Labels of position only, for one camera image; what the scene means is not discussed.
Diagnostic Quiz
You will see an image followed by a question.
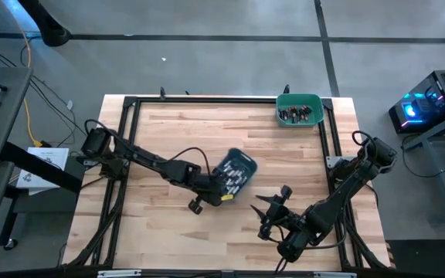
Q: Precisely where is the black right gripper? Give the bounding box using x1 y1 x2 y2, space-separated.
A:
250 184 297 241

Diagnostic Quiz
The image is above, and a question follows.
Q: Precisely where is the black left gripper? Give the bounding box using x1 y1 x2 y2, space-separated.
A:
187 171 233 215

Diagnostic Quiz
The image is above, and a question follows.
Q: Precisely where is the dark teal plastic bin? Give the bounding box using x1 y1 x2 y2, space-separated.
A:
211 147 259 204

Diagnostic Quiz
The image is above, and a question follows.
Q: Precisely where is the green plastic bin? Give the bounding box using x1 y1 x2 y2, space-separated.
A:
275 93 325 128

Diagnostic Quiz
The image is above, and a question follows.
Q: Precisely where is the black yellow striped platform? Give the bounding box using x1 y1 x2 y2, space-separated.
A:
385 239 445 278

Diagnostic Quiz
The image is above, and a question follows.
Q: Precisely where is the white paper booklet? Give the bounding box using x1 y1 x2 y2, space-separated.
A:
15 147 70 196

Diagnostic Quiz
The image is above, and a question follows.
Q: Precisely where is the black crossbeam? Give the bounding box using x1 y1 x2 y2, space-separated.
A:
0 141 83 194

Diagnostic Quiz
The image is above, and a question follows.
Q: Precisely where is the black caster wheel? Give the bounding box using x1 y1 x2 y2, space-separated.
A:
2 237 19 252

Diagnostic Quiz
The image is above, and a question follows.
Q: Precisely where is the grey side table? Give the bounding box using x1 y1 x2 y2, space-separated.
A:
0 66 34 164

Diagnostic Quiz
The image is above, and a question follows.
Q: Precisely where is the black stand base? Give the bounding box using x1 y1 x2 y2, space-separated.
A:
16 0 72 48

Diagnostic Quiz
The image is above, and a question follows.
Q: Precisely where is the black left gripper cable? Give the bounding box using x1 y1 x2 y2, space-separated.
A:
166 146 212 177

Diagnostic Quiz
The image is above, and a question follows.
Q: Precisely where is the black aluminium table frame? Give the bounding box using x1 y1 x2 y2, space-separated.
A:
62 94 392 271

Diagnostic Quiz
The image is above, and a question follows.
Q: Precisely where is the silver metal bracket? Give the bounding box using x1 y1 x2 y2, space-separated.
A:
312 271 358 278
97 270 143 278

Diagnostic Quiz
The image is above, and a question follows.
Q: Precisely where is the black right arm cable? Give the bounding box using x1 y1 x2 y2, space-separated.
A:
352 130 379 155

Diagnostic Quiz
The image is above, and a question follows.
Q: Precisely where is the yellow cable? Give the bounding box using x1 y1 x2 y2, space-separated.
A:
1 0 45 148

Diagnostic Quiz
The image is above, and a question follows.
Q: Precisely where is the black floor cable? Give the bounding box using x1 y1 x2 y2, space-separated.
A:
0 36 94 150

